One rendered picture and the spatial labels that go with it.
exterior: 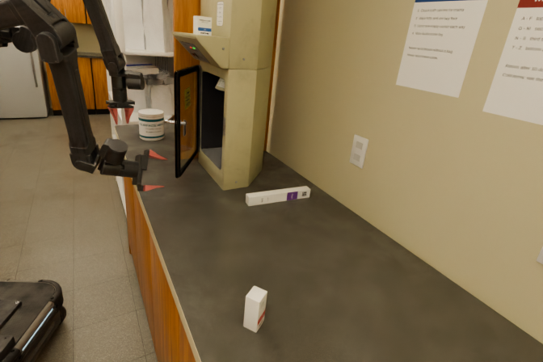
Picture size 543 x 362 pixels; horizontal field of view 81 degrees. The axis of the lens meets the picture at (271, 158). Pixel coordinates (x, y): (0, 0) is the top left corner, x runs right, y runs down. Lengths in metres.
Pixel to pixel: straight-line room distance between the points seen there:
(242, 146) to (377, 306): 0.72
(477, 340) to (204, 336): 0.60
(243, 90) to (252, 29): 0.21
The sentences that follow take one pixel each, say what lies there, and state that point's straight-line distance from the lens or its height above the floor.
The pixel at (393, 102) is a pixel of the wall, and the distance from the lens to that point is 1.13.
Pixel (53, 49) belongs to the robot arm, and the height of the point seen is 1.45.
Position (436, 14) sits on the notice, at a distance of 1.07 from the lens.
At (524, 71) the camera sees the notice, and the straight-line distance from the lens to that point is 0.95.
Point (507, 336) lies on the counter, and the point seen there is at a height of 0.94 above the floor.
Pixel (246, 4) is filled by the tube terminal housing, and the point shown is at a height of 1.62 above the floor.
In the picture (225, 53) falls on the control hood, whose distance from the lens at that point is 1.14.
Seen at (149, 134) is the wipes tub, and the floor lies 0.98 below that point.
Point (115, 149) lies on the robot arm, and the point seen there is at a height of 1.17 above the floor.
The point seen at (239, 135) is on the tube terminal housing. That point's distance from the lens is 1.22.
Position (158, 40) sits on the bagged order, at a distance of 2.39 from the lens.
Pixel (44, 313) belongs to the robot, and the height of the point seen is 0.23.
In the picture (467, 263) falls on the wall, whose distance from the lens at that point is 1.07.
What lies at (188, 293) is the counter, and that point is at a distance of 0.85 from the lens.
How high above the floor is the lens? 1.53
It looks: 21 degrees down
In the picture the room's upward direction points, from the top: 6 degrees clockwise
